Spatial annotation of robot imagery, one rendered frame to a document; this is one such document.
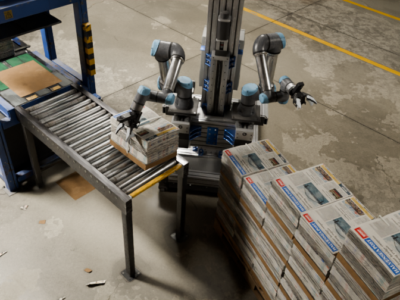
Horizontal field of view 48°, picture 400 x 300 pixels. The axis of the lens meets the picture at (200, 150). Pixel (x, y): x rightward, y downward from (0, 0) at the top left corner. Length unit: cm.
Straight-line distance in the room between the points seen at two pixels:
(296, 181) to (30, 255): 207
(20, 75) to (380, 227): 304
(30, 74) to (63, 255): 155
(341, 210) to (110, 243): 184
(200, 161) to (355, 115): 209
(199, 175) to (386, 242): 199
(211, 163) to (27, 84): 167
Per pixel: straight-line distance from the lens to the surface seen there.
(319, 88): 563
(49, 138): 333
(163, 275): 341
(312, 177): 269
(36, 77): 402
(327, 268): 244
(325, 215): 250
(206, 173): 382
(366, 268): 219
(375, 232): 220
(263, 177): 296
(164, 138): 289
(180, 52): 305
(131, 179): 293
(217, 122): 354
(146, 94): 279
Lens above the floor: 283
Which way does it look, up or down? 40 degrees down
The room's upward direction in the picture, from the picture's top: 5 degrees clockwise
